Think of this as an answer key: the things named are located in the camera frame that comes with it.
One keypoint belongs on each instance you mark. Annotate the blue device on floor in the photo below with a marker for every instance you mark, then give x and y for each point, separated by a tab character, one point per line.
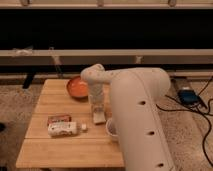
187	96

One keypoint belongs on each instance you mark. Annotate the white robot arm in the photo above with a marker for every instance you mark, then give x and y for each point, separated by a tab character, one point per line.
133	94

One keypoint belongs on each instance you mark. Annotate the white sponge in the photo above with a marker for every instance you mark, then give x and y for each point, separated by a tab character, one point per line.
99	118

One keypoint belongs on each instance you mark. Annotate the wooden table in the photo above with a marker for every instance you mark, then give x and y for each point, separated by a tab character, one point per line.
92	149

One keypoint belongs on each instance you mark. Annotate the white plastic bottle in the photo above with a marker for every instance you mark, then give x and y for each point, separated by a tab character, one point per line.
65	128

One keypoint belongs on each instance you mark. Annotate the long white bench rail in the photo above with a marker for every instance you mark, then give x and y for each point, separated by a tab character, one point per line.
78	57

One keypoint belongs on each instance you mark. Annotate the brown snack bar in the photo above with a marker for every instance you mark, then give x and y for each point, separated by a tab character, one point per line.
58	118

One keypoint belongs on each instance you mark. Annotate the orange bowl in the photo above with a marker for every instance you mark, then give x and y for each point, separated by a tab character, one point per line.
77	88

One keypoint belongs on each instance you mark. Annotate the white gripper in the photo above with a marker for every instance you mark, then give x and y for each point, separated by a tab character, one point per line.
96	97

